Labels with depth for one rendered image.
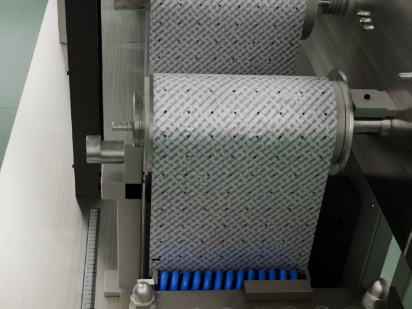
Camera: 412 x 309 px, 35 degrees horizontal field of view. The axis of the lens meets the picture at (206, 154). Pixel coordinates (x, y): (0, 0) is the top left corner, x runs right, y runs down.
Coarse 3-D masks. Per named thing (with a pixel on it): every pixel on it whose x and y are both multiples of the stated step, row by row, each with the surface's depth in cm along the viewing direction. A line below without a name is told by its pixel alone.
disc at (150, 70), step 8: (152, 72) 83; (152, 80) 81; (152, 88) 80; (152, 96) 80; (152, 104) 80; (152, 112) 80; (152, 120) 80; (152, 128) 80; (152, 136) 80; (152, 144) 80; (152, 152) 81; (152, 160) 82
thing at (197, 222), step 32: (160, 192) 86; (192, 192) 87; (224, 192) 87; (256, 192) 88; (288, 192) 88; (320, 192) 89; (160, 224) 89; (192, 224) 90; (224, 224) 90; (256, 224) 91; (288, 224) 91; (160, 256) 93; (192, 256) 93; (224, 256) 94; (256, 256) 94; (288, 256) 95
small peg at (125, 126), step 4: (112, 124) 88; (116, 124) 88; (120, 124) 88; (124, 124) 88; (128, 124) 88; (132, 124) 88; (112, 128) 88; (116, 128) 88; (120, 128) 88; (124, 128) 88; (128, 128) 88; (132, 128) 88
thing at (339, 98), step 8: (144, 80) 87; (144, 88) 87; (336, 88) 86; (336, 96) 85; (336, 104) 84; (344, 104) 84; (344, 112) 84; (344, 120) 84; (344, 128) 84; (336, 136) 84; (344, 136) 84; (144, 144) 84; (336, 144) 85; (144, 152) 83; (336, 152) 86; (144, 160) 85; (336, 160) 87
